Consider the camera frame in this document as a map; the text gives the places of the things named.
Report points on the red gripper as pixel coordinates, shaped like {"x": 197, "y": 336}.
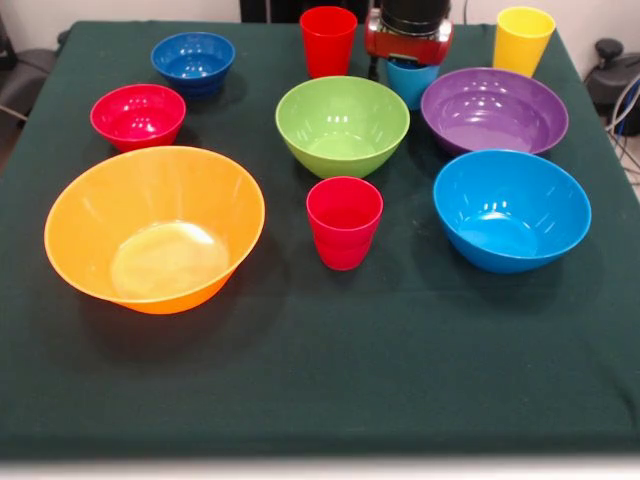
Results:
{"x": 400, "y": 45}

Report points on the small crimson bowl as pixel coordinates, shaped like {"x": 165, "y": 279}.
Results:
{"x": 137, "y": 117}

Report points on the green bowl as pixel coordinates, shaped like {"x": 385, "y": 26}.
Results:
{"x": 342, "y": 125}

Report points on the large orange bowl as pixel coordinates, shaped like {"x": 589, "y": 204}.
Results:
{"x": 165, "y": 260}

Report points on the small dark blue bowl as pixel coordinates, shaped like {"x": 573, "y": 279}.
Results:
{"x": 192, "y": 62}

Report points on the purple bowl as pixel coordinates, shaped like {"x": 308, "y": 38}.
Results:
{"x": 495, "y": 110}

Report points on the yellow cup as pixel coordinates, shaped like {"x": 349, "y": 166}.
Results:
{"x": 520, "y": 50}

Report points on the dark green tablecloth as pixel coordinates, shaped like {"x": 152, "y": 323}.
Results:
{"x": 320, "y": 350}

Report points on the light blue cup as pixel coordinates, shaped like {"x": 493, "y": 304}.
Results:
{"x": 412, "y": 87}

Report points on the light blue bowl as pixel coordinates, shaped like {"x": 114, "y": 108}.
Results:
{"x": 510, "y": 210}

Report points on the short crimson cup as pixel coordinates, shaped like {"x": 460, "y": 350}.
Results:
{"x": 345, "y": 235}

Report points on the tall red cup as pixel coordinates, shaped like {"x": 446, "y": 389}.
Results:
{"x": 327, "y": 50}

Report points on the black office chair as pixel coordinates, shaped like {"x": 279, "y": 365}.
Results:
{"x": 25, "y": 75}
{"x": 610, "y": 75}

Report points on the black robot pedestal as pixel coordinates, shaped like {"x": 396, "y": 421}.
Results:
{"x": 270, "y": 10}

